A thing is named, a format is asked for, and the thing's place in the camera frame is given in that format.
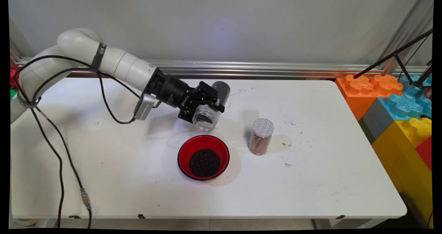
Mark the aluminium rail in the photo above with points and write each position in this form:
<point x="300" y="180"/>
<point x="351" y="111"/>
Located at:
<point x="276" y="69"/>

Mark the big red building block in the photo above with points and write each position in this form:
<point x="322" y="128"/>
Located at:
<point x="426" y="154"/>

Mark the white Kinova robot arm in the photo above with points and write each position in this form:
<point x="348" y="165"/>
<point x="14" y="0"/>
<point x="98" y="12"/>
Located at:
<point x="121" y="64"/>

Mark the black tripod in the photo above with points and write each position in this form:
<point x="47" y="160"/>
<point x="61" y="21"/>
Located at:
<point x="394" y="55"/>

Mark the red cracker box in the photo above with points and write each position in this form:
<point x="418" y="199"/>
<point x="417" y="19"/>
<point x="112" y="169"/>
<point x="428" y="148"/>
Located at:
<point x="429" y="94"/>

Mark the tall clear plastic jar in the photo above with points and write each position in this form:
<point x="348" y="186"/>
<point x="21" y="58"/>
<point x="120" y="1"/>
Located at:
<point x="205" y="120"/>

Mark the red bowl with black rim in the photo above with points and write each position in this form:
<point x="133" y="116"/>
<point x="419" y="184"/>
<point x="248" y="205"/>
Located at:
<point x="193" y="147"/>

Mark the yellow building block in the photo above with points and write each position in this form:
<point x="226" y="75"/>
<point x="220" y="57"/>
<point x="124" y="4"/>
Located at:
<point x="397" y="158"/>

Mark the orange building block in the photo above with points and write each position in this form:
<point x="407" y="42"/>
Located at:
<point x="355" y="99"/>

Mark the heap of black seeds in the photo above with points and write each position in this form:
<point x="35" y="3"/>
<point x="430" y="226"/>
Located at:
<point x="204" y="163"/>
<point x="224" y="90"/>

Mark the light blue building block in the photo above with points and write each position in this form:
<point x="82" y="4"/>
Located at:
<point x="404" y="106"/>

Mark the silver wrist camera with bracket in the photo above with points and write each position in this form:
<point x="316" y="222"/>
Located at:
<point x="145" y="106"/>

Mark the grey building block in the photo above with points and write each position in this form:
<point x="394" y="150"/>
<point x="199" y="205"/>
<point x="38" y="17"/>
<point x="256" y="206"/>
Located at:
<point x="376" y="121"/>

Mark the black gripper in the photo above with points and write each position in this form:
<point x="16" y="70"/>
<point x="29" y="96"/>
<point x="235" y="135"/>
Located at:
<point x="172" y="89"/>

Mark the grey table leg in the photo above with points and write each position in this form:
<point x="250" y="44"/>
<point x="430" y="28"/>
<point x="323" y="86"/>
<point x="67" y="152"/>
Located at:
<point x="321" y="224"/>

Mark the brown cinnamon sticks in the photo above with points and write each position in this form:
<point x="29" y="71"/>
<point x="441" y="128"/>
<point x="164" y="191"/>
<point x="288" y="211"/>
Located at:
<point x="259" y="144"/>

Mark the jar with white perforated lid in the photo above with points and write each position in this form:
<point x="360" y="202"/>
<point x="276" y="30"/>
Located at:
<point x="263" y="127"/>

